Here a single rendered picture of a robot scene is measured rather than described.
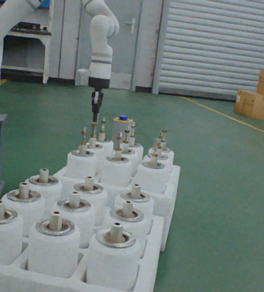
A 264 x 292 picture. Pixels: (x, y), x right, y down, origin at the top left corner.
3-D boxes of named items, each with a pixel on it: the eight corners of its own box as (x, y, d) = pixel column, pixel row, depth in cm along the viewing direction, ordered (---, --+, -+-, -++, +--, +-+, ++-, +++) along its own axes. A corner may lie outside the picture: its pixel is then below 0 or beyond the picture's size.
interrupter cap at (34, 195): (0, 200, 84) (0, 197, 84) (15, 189, 91) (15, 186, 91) (32, 206, 83) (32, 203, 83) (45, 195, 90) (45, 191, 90)
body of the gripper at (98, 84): (109, 77, 130) (107, 105, 132) (111, 76, 138) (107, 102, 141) (87, 74, 130) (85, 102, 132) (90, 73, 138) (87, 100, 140)
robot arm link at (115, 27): (125, 31, 132) (109, -2, 134) (109, 28, 125) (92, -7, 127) (111, 43, 136) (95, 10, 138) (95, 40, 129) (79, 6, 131)
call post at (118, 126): (105, 190, 170) (113, 120, 163) (109, 186, 177) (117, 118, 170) (121, 193, 169) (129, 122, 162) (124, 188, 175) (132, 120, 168)
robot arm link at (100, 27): (99, 62, 127) (115, 64, 134) (104, 14, 123) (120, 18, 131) (83, 60, 131) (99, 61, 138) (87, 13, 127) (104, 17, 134)
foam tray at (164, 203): (46, 228, 128) (50, 176, 124) (83, 191, 165) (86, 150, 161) (163, 251, 122) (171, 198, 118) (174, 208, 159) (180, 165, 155)
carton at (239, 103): (253, 113, 542) (257, 91, 535) (261, 116, 519) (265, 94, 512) (233, 111, 537) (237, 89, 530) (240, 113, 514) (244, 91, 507)
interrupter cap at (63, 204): (51, 210, 82) (51, 206, 82) (63, 198, 90) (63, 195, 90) (85, 216, 81) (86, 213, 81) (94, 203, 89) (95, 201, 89)
